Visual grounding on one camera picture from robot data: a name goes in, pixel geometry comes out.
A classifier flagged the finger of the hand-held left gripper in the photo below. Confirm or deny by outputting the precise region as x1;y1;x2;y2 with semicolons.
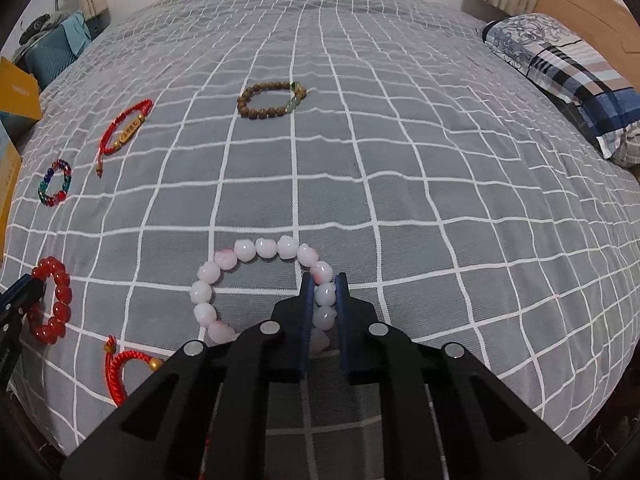
0;275;47;396

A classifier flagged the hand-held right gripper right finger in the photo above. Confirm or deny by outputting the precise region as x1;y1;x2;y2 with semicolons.
334;273;591;480

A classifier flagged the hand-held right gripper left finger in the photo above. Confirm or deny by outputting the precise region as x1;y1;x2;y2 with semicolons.
59;274;317;480

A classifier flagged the red bead bracelet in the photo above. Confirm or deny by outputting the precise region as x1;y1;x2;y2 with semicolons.
26;256;73;345

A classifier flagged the pink white bead bracelet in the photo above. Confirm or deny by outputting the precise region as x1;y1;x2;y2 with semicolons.
190;236;337;361

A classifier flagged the grey checked bed cover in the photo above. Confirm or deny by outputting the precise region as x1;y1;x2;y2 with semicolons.
0;0;640;480

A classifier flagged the yellow cardboard box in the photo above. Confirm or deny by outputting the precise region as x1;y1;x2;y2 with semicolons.
0;56;43;127

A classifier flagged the teal fabric bag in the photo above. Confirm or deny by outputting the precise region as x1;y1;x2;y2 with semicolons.
19;10;112;90

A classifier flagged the blue plaid pillow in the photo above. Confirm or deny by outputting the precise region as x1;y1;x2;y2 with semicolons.
481;13;640;168

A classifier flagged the wooden headboard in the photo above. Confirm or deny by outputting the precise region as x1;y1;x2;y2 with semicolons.
532;0;640;92

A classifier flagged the multicolour bead bracelet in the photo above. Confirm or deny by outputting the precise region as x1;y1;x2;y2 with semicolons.
37;158;73;207

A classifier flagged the red braided cord bracelet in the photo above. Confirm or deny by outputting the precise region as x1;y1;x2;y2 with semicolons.
103;336;165;408

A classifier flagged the red cord bracelet gold charm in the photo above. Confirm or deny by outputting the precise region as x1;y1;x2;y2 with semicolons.
95;98;154;178

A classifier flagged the brown wooden bead bracelet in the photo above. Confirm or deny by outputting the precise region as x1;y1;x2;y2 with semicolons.
236;80;308;121

